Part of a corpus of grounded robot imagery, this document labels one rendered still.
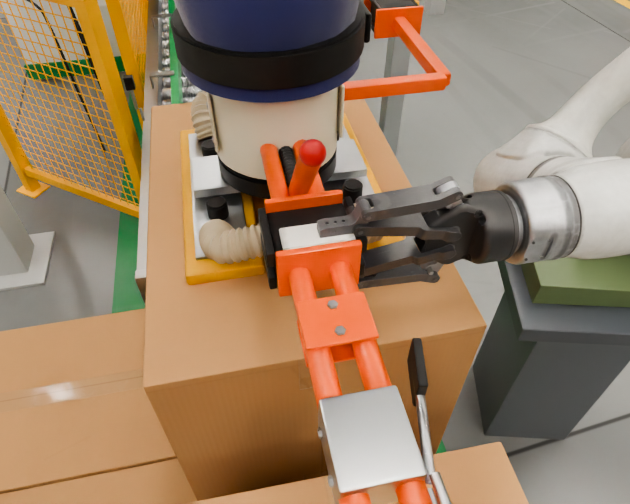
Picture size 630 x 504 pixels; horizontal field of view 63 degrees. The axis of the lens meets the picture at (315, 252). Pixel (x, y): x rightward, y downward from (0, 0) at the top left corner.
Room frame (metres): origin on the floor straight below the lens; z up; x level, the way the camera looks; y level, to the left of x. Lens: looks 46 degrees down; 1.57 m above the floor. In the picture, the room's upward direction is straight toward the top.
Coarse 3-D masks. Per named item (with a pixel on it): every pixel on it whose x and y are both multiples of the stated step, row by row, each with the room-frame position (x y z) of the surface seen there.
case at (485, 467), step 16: (464, 448) 0.26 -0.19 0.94; (480, 448) 0.26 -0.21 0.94; (496, 448) 0.26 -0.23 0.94; (448, 464) 0.24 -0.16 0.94; (464, 464) 0.24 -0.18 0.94; (480, 464) 0.24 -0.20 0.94; (496, 464) 0.24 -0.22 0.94; (304, 480) 0.22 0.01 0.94; (320, 480) 0.22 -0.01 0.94; (448, 480) 0.22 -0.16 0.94; (464, 480) 0.22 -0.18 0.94; (480, 480) 0.22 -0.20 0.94; (496, 480) 0.22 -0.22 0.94; (512, 480) 0.22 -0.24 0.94; (224, 496) 0.20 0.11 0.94; (240, 496) 0.20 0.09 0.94; (256, 496) 0.20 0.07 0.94; (272, 496) 0.20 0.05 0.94; (288, 496) 0.20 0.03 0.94; (304, 496) 0.20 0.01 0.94; (320, 496) 0.20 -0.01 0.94; (464, 496) 0.20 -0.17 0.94; (480, 496) 0.20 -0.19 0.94; (496, 496) 0.20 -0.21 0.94; (512, 496) 0.20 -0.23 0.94
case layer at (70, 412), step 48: (0, 336) 0.70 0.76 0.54; (48, 336) 0.70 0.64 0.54; (96, 336) 0.70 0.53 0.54; (0, 384) 0.57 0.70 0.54; (48, 384) 0.57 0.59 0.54; (96, 384) 0.57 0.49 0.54; (0, 432) 0.46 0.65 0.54; (48, 432) 0.46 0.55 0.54; (96, 432) 0.46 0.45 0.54; (144, 432) 0.46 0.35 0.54; (0, 480) 0.36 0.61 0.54; (48, 480) 0.36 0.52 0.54; (96, 480) 0.36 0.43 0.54; (144, 480) 0.36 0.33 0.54
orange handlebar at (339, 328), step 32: (416, 32) 0.85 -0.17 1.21; (352, 96) 0.67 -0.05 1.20; (384, 96) 0.68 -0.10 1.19; (352, 288) 0.30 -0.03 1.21; (320, 320) 0.26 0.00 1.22; (352, 320) 0.26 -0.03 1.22; (320, 352) 0.23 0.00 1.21; (352, 352) 0.24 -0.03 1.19; (320, 384) 0.20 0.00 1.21; (384, 384) 0.20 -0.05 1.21; (416, 480) 0.13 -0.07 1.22
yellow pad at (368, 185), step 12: (348, 132) 0.74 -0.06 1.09; (336, 180) 0.60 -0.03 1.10; (348, 180) 0.57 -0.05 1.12; (360, 180) 0.60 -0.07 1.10; (372, 180) 0.61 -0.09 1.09; (348, 192) 0.55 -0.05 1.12; (360, 192) 0.55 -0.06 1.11; (372, 192) 0.57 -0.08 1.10; (384, 240) 0.48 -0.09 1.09; (396, 240) 0.48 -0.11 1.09
